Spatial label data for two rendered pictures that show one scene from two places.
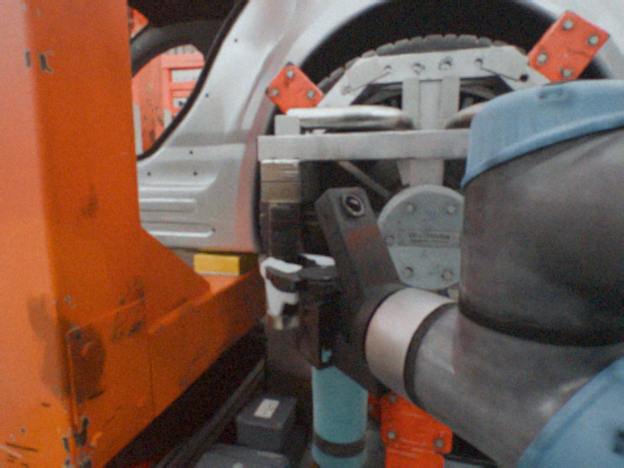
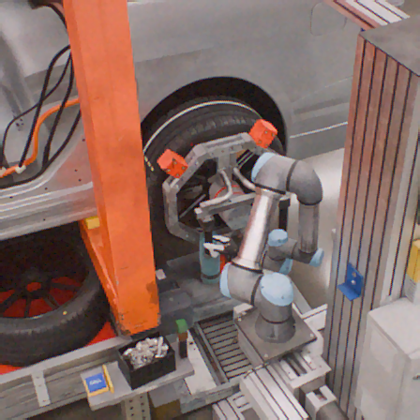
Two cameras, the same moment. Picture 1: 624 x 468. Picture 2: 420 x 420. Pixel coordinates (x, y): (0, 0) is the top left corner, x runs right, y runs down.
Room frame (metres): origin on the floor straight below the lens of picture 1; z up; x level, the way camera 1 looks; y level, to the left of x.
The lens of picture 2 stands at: (-1.46, 1.40, 3.00)
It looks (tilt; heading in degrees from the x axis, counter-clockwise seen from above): 41 degrees down; 323
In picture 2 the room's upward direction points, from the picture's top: 1 degrees counter-clockwise
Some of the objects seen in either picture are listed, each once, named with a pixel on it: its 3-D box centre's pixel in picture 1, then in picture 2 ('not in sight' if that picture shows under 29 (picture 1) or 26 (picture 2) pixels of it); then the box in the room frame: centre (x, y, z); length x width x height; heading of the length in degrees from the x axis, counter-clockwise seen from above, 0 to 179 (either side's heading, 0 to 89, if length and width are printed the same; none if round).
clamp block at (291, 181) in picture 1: (292, 179); (204, 218); (0.47, 0.02, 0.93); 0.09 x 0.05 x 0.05; 165
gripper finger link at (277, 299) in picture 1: (276, 289); (214, 251); (0.40, 0.04, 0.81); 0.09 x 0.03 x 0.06; 39
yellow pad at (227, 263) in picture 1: (227, 260); (97, 212); (1.02, 0.23, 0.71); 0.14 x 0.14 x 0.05; 75
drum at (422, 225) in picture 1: (425, 231); (231, 202); (0.56, -0.18, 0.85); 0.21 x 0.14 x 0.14; 165
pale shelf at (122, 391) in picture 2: not in sight; (138, 374); (0.33, 0.48, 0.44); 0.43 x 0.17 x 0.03; 75
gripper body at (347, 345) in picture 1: (352, 317); (240, 254); (0.32, -0.04, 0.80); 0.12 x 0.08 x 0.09; 30
